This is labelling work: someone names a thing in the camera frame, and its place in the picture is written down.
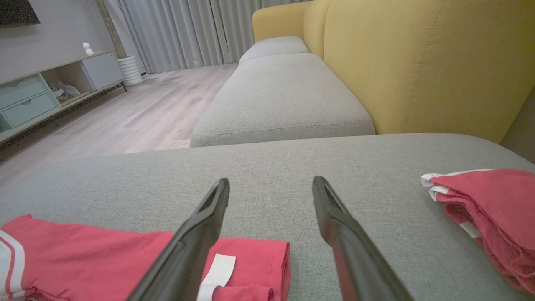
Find red mesh basketball shorts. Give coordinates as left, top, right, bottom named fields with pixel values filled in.
left=420, top=168, right=535, bottom=295

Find grey pleated curtain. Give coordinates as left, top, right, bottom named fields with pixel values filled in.
left=104, top=0, right=310, bottom=75

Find wide yellow sofa backrest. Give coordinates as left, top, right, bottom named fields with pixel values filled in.
left=324, top=0, right=535, bottom=145

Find low wooden tv cabinet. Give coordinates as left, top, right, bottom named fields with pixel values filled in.
left=0, top=51, right=128, bottom=145

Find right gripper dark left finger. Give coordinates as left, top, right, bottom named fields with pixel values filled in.
left=127, top=178, right=230, bottom=301

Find indoor plant brown trunk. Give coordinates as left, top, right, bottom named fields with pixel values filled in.
left=95, top=0, right=128, bottom=59

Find yellow sofa armrest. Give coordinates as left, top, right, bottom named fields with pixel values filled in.
left=252, top=1, right=312, bottom=43

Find grey stuffed toy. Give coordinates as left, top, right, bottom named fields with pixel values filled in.
left=50, top=81, right=81, bottom=104

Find teal cabinet drawer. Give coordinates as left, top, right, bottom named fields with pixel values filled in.
left=0, top=74, right=47, bottom=110
left=2, top=93, right=57, bottom=128

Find narrow yellow sofa backrest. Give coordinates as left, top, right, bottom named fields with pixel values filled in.
left=303, top=0, right=333, bottom=59

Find white ribbed plant pot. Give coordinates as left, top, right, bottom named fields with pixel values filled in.
left=117, top=55, right=144, bottom=87

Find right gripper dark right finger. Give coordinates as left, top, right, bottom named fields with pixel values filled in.
left=311, top=176, right=414, bottom=301

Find small grey sofa seat cushion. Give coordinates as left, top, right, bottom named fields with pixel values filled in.
left=238, top=36, right=310, bottom=65

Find black television screen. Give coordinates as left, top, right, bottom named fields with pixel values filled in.
left=0, top=0, right=41, bottom=26

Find long grey sofa seat cushion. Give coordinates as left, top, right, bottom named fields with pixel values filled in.
left=190, top=53, right=376, bottom=148

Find grey cabinet door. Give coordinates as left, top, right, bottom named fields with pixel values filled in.
left=82, top=52, right=124, bottom=90

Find grey-green sofa chaise cushion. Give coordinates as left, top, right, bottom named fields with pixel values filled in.
left=0, top=133, right=535, bottom=301

